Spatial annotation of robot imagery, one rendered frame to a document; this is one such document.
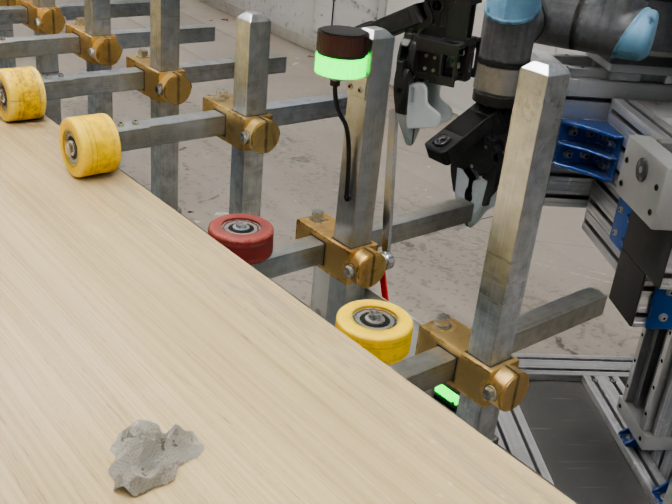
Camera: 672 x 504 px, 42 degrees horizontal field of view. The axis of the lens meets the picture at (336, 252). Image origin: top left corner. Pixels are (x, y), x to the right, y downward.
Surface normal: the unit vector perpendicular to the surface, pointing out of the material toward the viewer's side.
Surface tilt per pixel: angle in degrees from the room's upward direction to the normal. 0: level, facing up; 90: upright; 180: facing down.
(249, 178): 90
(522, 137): 90
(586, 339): 0
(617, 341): 0
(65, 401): 0
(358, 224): 90
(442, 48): 90
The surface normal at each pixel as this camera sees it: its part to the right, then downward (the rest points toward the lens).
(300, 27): -0.82, 0.18
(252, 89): 0.62, 0.40
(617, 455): 0.09, -0.89
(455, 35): -0.51, 0.34
